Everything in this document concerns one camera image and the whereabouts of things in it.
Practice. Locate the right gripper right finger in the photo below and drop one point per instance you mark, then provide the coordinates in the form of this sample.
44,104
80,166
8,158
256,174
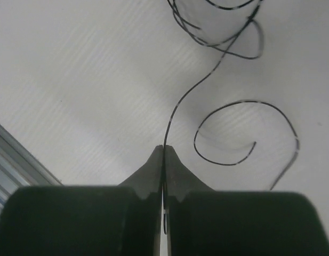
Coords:
202,221

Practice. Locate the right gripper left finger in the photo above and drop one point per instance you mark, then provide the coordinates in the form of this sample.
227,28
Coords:
87,220

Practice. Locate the aluminium mounting rail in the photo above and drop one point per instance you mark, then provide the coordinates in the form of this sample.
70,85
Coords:
19,168

